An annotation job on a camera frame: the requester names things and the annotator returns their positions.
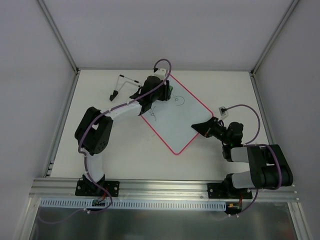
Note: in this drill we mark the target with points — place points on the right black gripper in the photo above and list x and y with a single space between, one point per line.
210 129

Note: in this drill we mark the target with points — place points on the right aluminium frame post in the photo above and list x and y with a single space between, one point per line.
275 34

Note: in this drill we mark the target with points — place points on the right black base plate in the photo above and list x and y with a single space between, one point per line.
222 191

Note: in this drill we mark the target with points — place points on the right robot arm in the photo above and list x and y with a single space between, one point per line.
268 167

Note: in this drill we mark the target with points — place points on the aluminium mounting rail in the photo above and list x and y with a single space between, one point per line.
133 189

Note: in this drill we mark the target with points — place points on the left aluminium frame post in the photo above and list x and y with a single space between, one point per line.
57 34

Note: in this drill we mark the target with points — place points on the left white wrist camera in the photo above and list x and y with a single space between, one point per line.
160 73

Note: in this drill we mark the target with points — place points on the wire whiteboard stand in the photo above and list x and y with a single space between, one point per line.
120 83

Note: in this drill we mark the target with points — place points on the aluminium frame post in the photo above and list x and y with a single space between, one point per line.
275 34
57 34

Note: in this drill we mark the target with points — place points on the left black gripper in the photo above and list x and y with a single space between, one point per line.
164 90

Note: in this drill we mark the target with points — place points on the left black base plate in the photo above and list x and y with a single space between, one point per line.
85 188

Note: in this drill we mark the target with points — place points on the pink framed whiteboard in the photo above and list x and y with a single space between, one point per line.
172 120

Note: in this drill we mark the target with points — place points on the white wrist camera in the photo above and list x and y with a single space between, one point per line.
223 112
160 73

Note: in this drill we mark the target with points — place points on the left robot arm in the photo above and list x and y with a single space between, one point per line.
93 132

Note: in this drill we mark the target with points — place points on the white slotted cable duct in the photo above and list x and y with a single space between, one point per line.
219 206

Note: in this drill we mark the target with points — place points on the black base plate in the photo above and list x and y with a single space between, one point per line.
222 191
85 188

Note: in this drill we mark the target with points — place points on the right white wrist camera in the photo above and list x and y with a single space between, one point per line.
223 112

